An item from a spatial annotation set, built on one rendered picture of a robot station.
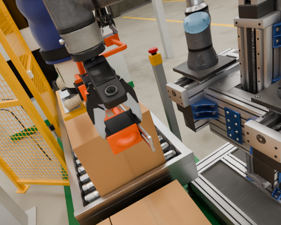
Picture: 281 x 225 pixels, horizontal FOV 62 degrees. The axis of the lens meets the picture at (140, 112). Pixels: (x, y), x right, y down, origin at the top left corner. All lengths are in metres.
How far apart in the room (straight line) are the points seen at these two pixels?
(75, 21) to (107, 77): 0.11
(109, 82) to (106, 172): 0.83
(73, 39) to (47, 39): 0.53
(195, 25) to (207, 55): 0.15
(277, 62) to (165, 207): 0.81
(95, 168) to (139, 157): 0.23
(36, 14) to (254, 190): 1.48
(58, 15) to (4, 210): 1.87
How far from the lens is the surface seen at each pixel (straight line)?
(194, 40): 1.13
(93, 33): 0.46
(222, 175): 1.73
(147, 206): 1.25
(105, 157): 1.16
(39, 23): 0.99
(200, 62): 1.16
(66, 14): 0.45
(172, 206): 1.22
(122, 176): 1.26
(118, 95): 0.41
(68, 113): 1.01
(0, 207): 2.15
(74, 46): 0.46
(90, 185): 1.49
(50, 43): 0.99
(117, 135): 0.52
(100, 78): 0.44
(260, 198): 1.63
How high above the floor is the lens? 1.53
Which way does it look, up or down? 31 degrees down
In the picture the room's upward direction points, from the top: 19 degrees counter-clockwise
